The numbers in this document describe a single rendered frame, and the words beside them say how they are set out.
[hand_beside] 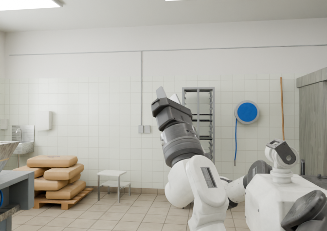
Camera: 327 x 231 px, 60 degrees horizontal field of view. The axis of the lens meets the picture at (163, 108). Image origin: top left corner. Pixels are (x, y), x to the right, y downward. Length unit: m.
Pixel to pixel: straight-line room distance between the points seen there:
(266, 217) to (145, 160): 4.40
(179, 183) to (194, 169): 0.05
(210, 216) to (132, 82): 4.69
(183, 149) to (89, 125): 4.83
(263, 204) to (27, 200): 0.98
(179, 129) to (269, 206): 0.34
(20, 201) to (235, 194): 0.91
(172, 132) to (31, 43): 5.57
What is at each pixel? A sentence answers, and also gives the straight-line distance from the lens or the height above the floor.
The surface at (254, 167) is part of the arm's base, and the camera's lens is 1.14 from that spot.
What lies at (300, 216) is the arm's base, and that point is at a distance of 0.71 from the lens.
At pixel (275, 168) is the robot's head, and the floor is 1.28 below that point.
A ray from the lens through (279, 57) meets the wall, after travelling 5.20.
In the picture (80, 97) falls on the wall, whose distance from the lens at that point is 5.48.
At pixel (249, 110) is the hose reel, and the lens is 4.87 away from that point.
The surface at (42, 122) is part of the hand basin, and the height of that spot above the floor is 1.25.
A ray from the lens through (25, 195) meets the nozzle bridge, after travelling 1.41.
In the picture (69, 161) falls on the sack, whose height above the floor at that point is 0.66.
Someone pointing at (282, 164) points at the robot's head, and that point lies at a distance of 0.87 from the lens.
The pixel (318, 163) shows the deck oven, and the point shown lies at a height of 0.75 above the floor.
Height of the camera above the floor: 1.44
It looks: 1 degrees up
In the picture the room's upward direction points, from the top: straight up
